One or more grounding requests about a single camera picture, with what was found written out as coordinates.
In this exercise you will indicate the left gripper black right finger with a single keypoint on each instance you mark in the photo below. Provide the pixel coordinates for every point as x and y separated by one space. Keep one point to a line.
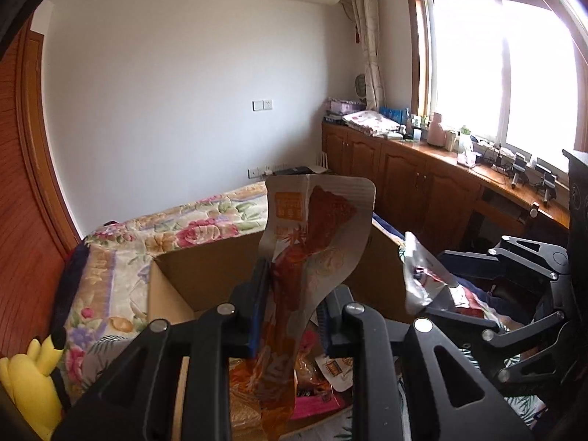
411 381

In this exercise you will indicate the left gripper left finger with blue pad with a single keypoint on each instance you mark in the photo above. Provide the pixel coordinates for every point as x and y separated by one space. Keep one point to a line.
174 378

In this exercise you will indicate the chicken feet snack packet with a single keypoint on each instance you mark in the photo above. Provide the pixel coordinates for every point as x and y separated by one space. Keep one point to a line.
427 282

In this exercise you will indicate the pink snack packet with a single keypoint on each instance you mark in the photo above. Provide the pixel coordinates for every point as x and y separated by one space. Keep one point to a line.
314 403

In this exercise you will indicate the brown cracker bar packet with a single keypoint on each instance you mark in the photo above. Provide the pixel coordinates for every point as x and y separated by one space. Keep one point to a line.
245 415

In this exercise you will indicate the long orange silver snack packet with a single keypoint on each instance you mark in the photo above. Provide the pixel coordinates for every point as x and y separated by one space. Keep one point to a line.
316 233

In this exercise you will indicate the white orange snack pouch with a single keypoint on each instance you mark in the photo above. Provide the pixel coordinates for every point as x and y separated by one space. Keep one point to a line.
337 371

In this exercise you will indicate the bread roll clear packet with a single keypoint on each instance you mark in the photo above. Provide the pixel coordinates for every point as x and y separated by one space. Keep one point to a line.
306 374

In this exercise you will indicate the floral quilt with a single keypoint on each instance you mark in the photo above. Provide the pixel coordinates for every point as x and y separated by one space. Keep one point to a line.
103 299

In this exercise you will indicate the yellow plush toy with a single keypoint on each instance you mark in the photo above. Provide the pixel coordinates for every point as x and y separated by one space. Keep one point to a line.
27 378

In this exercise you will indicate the brown cardboard box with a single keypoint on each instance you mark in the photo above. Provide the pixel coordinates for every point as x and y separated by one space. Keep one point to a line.
186 283

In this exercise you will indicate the wooden cabinet counter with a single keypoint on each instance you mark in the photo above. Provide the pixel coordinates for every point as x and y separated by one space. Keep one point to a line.
423 190

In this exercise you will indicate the wooden wardrobe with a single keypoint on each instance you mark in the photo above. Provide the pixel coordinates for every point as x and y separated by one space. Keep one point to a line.
38 235

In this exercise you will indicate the pink bottle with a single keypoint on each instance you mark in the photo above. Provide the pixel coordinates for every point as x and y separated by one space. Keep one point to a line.
436 135

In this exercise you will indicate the folded floral cloth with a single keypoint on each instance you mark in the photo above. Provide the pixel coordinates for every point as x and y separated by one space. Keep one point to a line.
371 123

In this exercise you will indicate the window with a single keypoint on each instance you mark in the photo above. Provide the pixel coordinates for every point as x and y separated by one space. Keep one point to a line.
505 71

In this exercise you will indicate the patterned curtain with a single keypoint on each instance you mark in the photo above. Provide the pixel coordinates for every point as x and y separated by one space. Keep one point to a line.
367 20

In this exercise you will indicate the wall light switch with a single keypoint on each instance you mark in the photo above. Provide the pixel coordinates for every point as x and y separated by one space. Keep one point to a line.
262 105

